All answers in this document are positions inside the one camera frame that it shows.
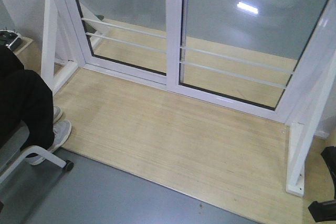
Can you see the remote controller device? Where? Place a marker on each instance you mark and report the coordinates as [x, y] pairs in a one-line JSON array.
[[11, 39]]

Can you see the seated person in black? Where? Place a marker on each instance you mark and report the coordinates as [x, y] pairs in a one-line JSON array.
[[25, 97]]

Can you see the white office chair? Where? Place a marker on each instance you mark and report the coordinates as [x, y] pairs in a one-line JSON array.
[[12, 156]]

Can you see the white left support brace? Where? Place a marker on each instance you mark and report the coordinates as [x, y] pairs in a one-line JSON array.
[[54, 80]]

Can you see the white fixed glass door panel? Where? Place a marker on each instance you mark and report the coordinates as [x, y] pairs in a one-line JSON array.
[[170, 81]]

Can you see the white right support brace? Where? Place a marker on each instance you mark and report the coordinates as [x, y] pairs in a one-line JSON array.
[[302, 130]]

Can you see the wooden platform board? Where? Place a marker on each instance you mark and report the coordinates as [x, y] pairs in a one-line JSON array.
[[232, 160]]

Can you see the white support brace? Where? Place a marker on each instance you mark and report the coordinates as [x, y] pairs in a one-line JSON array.
[[302, 130], [54, 80]]

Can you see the white sliding glass door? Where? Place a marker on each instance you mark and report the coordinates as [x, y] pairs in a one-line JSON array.
[[247, 50]]

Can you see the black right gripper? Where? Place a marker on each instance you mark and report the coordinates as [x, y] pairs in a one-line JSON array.
[[325, 211]]

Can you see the grey sneaker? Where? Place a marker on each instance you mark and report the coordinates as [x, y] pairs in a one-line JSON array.
[[59, 134]]

